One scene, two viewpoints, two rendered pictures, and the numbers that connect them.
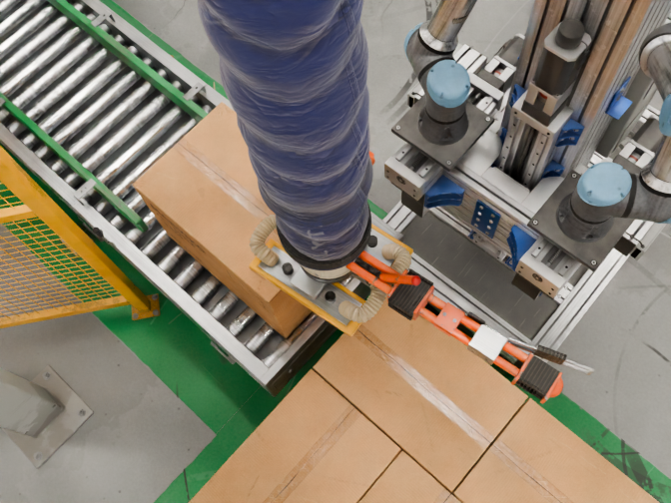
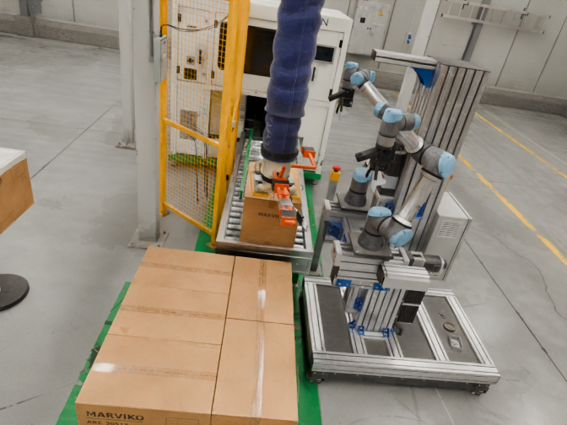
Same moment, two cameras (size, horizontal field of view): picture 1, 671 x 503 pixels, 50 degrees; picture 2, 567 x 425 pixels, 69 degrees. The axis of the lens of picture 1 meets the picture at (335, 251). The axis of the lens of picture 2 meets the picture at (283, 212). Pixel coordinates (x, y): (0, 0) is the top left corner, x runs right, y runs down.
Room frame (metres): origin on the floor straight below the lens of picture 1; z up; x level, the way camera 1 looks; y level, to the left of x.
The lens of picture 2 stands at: (-1.22, -1.38, 2.30)
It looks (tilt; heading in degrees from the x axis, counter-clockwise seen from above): 30 degrees down; 34
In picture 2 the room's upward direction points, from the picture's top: 10 degrees clockwise
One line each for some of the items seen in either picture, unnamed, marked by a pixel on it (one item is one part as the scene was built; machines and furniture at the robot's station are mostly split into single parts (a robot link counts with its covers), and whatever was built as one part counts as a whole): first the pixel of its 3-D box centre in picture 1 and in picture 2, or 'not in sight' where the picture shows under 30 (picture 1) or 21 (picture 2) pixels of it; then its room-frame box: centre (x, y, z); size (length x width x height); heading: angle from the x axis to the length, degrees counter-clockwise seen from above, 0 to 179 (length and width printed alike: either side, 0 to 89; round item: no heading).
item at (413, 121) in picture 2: not in sight; (404, 121); (0.54, -0.75, 1.82); 0.11 x 0.11 x 0.08; 70
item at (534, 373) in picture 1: (536, 378); (287, 217); (0.29, -0.41, 1.24); 0.08 x 0.07 x 0.05; 45
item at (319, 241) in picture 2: not in sight; (323, 223); (1.52, 0.01, 0.50); 0.07 x 0.07 x 1.00; 39
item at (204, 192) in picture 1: (254, 223); (270, 204); (1.04, 0.25, 0.75); 0.60 x 0.40 x 0.40; 39
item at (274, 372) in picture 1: (335, 307); (264, 249); (0.76, 0.03, 0.58); 0.70 x 0.03 x 0.06; 129
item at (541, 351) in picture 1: (528, 342); (298, 212); (0.38, -0.41, 1.24); 0.31 x 0.03 x 0.05; 58
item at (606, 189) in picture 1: (603, 191); (379, 219); (0.74, -0.71, 1.20); 0.13 x 0.12 x 0.14; 70
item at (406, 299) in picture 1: (410, 294); (280, 185); (0.54, -0.16, 1.24); 0.10 x 0.08 x 0.06; 135
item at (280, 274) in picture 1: (309, 284); (259, 180); (0.65, 0.08, 1.14); 0.34 x 0.10 x 0.05; 45
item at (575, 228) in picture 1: (588, 210); (372, 236); (0.75, -0.70, 1.09); 0.15 x 0.15 x 0.10
